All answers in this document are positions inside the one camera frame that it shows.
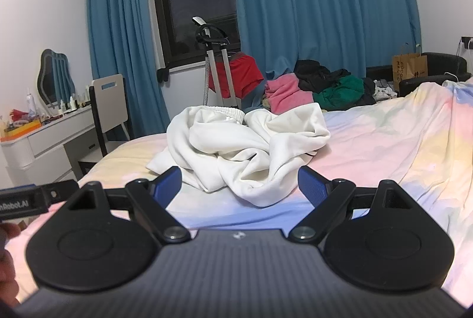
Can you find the white sweatpants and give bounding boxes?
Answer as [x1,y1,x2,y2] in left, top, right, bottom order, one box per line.
[147,103,330,207]

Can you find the person's left hand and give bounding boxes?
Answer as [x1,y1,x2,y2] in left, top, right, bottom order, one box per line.
[0,223,21,307]

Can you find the white vanity desk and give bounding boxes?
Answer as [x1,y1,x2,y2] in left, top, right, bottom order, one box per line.
[1,107,95,186]

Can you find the pastel tie-dye bed sheet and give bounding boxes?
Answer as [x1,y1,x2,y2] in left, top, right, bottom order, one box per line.
[10,78,473,308]

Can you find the white black chair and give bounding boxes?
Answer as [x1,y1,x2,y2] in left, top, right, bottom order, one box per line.
[78,74,131,175]

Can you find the green garment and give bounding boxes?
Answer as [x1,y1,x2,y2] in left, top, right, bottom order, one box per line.
[313,75,376,111]

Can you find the pink garment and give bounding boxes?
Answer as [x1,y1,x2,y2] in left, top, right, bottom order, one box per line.
[265,73,314,114]

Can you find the black garment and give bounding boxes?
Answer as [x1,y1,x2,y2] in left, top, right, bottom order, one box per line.
[294,60,351,94]

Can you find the brown paper bag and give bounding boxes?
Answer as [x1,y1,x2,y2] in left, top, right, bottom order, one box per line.
[392,53,428,91]

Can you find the black armchair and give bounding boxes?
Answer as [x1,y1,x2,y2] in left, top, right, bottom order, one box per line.
[366,52,472,97]

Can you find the blue curtain left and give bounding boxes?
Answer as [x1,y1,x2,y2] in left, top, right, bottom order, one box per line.
[87,0,170,137]

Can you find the blue curtain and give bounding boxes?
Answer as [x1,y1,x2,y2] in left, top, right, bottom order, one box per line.
[87,0,170,137]
[227,0,423,112]

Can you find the red garment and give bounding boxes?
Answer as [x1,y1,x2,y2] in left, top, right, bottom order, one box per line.
[216,52,264,99]

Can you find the garment steamer stand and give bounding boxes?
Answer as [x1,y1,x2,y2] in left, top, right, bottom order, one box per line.
[192,16,239,108]

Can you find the blue curtain right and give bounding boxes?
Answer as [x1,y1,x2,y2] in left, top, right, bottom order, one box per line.
[227,0,423,112]

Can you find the wavy frame mirror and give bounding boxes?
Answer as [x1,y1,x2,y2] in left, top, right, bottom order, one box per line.
[37,49,76,108]

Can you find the wall power outlet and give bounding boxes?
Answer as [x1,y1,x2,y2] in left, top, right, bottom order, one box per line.
[461,36,473,50]

